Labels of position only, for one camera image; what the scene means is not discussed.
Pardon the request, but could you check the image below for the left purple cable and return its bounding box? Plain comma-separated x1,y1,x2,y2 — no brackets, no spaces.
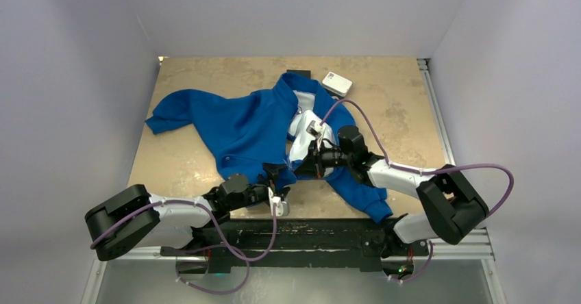
90,198,279,294

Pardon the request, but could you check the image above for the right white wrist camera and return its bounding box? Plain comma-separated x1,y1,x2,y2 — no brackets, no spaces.
306,120,325,150

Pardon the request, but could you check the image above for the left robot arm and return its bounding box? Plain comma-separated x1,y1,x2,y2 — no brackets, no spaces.
84,163,290,261

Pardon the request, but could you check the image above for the black flat block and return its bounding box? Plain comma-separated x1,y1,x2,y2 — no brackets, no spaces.
286,69,312,79

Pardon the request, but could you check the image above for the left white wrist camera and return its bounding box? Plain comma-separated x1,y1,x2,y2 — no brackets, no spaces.
269,187,291,218

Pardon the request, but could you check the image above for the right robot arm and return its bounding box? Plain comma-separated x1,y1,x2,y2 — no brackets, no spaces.
290,122,489,254

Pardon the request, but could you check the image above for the aluminium frame rail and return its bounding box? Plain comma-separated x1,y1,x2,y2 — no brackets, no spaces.
82,230,506,303

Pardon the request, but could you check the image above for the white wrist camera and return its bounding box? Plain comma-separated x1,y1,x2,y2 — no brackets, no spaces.
269,187,291,218
306,120,325,150

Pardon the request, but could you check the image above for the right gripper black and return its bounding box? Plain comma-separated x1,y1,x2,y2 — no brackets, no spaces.
293,138,353,179

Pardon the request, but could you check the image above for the white small box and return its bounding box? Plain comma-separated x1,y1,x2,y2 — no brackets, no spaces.
321,71,353,98

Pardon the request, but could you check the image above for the blue zip jacket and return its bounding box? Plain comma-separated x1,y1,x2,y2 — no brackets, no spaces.
144,71,394,225

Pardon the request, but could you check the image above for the right side aluminium rail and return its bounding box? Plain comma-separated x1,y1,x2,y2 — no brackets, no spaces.
417,59,456,165

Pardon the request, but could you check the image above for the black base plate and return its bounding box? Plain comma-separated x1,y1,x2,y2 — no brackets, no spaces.
158,218,432,274

